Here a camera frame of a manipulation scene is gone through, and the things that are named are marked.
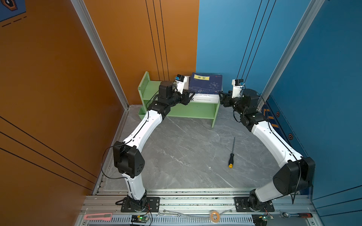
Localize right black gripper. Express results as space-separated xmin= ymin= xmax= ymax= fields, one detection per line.
xmin=218 ymin=89 xmax=247 ymax=117

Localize blue book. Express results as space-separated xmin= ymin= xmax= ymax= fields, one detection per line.
xmin=189 ymin=73 xmax=222 ymax=95

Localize white LOVER book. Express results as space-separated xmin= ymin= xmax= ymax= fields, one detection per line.
xmin=191 ymin=94 xmax=220 ymax=104

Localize white La Dame book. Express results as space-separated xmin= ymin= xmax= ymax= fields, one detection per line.
xmin=184 ymin=76 xmax=190 ymax=89

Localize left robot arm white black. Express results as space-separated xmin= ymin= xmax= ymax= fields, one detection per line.
xmin=113 ymin=81 xmax=195 ymax=211

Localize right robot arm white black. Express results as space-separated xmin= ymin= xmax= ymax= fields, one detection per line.
xmin=219 ymin=89 xmax=315 ymax=211

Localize yellow black screwdriver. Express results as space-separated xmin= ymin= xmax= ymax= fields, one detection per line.
xmin=228 ymin=137 xmax=236 ymax=169

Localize right circuit board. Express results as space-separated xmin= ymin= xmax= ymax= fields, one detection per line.
xmin=252 ymin=215 xmax=274 ymax=226

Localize circuit board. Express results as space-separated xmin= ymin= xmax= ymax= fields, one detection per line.
xmin=130 ymin=215 xmax=151 ymax=226
xmin=252 ymin=215 xmax=274 ymax=226

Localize tape roll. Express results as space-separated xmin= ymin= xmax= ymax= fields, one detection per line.
xmin=209 ymin=211 xmax=221 ymax=223

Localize left circuit board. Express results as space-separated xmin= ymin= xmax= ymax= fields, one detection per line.
xmin=130 ymin=215 xmax=151 ymax=226

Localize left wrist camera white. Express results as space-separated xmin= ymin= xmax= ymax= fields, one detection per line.
xmin=174 ymin=74 xmax=185 ymax=94

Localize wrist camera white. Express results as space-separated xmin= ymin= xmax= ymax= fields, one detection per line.
xmin=174 ymin=74 xmax=185 ymax=94
xmin=232 ymin=79 xmax=245 ymax=98

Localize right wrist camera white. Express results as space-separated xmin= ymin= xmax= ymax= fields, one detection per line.
xmin=232 ymin=79 xmax=245 ymax=98

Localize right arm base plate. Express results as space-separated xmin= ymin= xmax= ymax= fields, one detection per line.
xmin=234 ymin=196 xmax=275 ymax=212

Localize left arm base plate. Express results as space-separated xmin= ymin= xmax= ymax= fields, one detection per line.
xmin=121 ymin=196 xmax=160 ymax=213

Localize red handled ratchet wrench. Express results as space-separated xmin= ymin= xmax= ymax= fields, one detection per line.
xmin=281 ymin=212 xmax=313 ymax=218

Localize silver wrench on rail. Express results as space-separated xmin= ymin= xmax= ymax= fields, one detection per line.
xmin=156 ymin=212 xmax=181 ymax=217

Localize pink tool on rail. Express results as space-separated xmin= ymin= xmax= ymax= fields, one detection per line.
xmin=84 ymin=213 xmax=113 ymax=221

